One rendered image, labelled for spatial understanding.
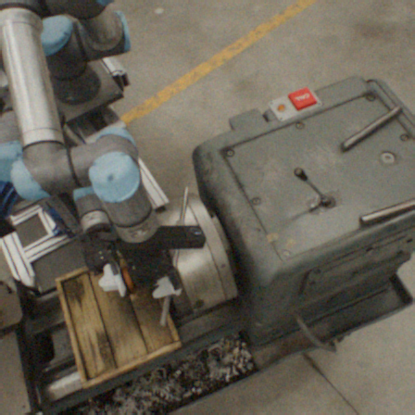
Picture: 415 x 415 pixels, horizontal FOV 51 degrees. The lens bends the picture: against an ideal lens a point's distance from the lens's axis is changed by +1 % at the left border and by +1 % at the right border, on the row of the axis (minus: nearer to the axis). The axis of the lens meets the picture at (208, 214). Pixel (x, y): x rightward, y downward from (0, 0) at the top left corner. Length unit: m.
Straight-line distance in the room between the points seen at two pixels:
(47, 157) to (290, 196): 0.58
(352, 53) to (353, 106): 2.07
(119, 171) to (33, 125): 0.22
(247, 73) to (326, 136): 1.98
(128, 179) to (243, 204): 0.45
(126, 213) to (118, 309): 0.72
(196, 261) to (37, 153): 0.46
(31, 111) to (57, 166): 0.12
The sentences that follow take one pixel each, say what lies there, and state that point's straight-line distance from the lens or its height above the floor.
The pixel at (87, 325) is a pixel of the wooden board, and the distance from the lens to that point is 1.43.
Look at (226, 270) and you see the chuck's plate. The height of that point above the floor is 1.18.
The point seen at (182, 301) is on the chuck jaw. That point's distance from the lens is 1.14.
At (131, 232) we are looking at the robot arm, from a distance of 0.76.
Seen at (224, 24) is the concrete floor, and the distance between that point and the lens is 3.53.
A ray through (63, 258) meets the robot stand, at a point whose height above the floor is 0.21.
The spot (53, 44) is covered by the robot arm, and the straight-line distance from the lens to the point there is 1.37.
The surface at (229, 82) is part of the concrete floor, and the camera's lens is 3.09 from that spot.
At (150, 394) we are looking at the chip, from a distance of 1.64.
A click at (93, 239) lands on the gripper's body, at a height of 1.11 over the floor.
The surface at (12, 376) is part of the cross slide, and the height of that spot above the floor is 0.97.
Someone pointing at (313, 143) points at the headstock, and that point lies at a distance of 1.20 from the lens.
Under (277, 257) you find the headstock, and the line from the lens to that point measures 1.02.
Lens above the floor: 2.20
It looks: 62 degrees down
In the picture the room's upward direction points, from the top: 9 degrees counter-clockwise
